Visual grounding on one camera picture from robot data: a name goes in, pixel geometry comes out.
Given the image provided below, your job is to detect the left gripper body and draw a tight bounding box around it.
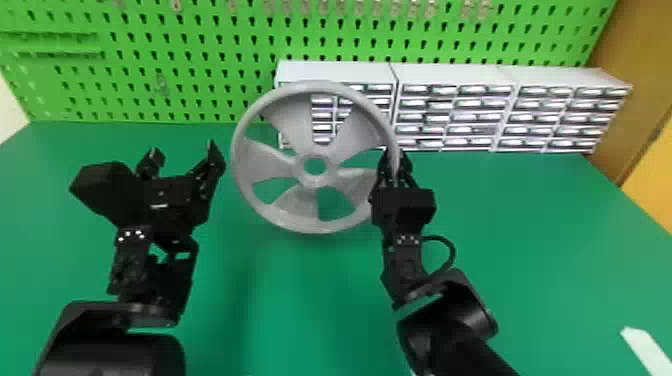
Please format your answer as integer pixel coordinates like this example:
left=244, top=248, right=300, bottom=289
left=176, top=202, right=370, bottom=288
left=133, top=174, right=212, bottom=252

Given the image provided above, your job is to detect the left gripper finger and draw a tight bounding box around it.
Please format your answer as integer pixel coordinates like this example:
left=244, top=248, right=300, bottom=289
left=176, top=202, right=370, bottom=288
left=184, top=139, right=229, bottom=202
left=134, top=147, right=168, bottom=183

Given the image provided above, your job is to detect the black cable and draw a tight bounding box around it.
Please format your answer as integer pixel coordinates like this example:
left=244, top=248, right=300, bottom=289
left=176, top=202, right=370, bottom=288
left=418, top=234, right=457, bottom=281

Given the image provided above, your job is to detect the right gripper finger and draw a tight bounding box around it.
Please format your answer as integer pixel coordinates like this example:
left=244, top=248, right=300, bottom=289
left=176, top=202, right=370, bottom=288
left=393, top=151, right=421, bottom=192
left=373, top=148, right=396, bottom=193

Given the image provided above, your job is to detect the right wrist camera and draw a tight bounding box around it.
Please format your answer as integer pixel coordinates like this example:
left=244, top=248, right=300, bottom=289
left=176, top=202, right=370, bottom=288
left=368, top=185, right=438, bottom=234

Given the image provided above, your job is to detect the white drawer cabinet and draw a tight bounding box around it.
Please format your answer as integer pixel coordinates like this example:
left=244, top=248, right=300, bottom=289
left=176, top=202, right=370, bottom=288
left=390, top=62, right=519, bottom=154
left=273, top=59, right=399, bottom=151
left=495, top=64, right=634, bottom=156

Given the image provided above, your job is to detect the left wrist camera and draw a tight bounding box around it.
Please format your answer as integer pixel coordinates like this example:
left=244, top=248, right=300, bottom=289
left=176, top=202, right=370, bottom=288
left=68, top=160, right=140, bottom=228

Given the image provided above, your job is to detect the grey wheel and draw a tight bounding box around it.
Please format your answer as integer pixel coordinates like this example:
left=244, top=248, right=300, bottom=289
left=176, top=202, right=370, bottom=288
left=229, top=79, right=402, bottom=236

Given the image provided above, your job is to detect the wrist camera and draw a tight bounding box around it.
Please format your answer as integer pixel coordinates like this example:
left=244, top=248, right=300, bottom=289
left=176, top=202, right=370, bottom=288
left=368, top=185, right=438, bottom=234
left=68, top=160, right=140, bottom=228

